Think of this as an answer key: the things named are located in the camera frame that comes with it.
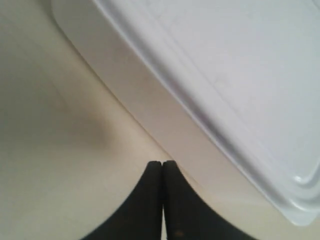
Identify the white lidded plastic container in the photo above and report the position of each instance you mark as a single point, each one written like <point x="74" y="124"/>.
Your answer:
<point x="246" y="71"/>

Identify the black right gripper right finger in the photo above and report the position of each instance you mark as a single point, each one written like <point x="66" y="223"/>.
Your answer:
<point x="187" y="216"/>

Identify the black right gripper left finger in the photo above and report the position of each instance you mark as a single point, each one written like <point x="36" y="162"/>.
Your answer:
<point x="140" y="216"/>

